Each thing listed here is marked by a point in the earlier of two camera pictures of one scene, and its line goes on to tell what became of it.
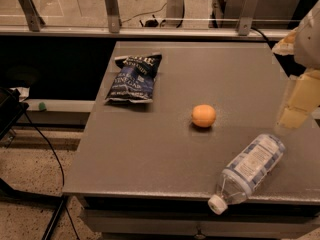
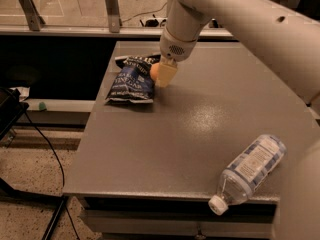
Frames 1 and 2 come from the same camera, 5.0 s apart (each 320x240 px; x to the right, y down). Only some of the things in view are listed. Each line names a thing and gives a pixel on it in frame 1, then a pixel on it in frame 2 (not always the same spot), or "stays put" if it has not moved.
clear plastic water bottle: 246,171 stays put
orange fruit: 203,115 -> 154,70
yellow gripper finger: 304,99 -> 173,49
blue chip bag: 135,79 stays put
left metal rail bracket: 35,21 stays put
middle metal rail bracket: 114,25 stays put
